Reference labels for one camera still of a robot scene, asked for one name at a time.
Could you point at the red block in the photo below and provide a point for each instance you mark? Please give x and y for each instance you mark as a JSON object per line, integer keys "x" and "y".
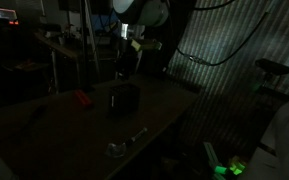
{"x": 83, "y": 99}

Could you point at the small clear shiny object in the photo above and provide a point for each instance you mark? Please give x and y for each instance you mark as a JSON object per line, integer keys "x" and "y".
{"x": 115, "y": 150}

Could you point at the wooden side table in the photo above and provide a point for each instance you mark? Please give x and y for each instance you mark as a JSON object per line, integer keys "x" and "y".
{"x": 60, "y": 48}

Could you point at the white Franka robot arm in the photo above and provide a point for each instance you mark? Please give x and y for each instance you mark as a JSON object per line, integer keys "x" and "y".
{"x": 144, "y": 11}

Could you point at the black box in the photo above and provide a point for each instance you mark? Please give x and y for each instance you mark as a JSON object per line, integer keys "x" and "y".
{"x": 124, "y": 100}

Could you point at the glowing green object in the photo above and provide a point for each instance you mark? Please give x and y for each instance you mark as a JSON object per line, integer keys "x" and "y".
{"x": 237, "y": 166}
{"x": 221, "y": 169}

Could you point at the lit computer monitor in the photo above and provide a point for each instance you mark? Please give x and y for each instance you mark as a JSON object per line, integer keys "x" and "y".
{"x": 0, "y": 13}

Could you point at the white fabric covered object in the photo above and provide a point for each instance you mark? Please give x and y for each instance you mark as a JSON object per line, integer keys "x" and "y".
{"x": 284, "y": 143}

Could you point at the black tripod pole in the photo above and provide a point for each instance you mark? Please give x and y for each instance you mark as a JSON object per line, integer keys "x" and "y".
{"x": 84, "y": 43}

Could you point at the black stereo camera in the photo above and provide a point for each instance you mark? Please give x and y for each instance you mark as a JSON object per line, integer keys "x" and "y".
{"x": 272, "y": 66}

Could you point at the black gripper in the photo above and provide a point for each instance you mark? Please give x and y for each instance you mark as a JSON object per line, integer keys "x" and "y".
{"x": 125, "y": 56}

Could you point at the black camera stand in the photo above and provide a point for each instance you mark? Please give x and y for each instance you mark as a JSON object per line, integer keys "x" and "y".
{"x": 267, "y": 86}

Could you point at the marker pen with white cap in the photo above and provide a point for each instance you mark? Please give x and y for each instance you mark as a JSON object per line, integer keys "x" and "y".
{"x": 136, "y": 136}

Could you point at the orange object on seat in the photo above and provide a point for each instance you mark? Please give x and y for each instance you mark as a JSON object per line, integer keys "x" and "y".
{"x": 25, "y": 65}

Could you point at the wrist camera with yellow tape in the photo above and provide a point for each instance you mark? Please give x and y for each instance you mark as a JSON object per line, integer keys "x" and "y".
{"x": 147, "y": 45}

